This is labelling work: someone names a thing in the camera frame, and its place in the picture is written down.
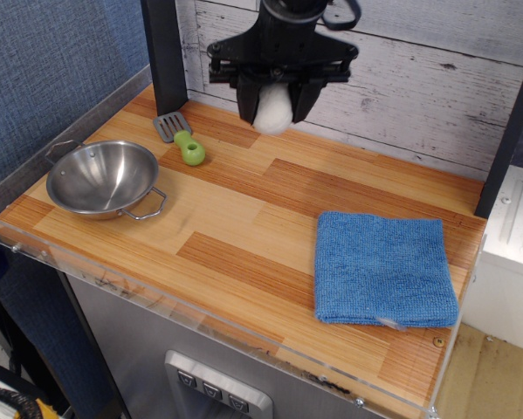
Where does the stainless steel toy cabinet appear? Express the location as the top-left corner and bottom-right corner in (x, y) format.
(68, 276), (377, 418)

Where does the stainless steel bowl with handles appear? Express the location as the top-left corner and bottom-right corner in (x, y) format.
(45, 140), (168, 221)

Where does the white sushi with black band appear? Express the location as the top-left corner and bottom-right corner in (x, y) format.
(253, 84), (293, 135)

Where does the blue folded cloth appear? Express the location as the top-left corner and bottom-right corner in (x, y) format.
(314, 211), (459, 328)

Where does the green handled grey spatula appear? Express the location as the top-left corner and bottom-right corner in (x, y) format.
(153, 112), (206, 167)

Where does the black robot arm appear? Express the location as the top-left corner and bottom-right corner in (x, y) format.
(207, 1), (361, 127)

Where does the dark vertical post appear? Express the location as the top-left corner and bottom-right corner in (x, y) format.
(474, 81), (523, 219)
(141, 0), (188, 115)

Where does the white ribbed side appliance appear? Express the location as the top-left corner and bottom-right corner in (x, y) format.
(462, 166), (523, 348)

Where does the silver dispenser button panel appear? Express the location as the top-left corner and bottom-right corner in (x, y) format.
(164, 350), (273, 418)

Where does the dark left vertical post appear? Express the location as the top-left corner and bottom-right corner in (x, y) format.
(141, 0), (188, 115)

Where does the yellow object at corner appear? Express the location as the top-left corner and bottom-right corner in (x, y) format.
(37, 399), (59, 419)

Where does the black braided cable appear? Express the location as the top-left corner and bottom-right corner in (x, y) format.
(0, 381), (44, 419)

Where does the dark right vertical post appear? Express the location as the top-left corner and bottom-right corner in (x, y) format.
(474, 81), (523, 219)

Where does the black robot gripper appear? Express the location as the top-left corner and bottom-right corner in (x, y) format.
(207, 6), (360, 125)

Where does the clear acrylic front guard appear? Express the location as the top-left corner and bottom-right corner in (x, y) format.
(0, 210), (489, 419)

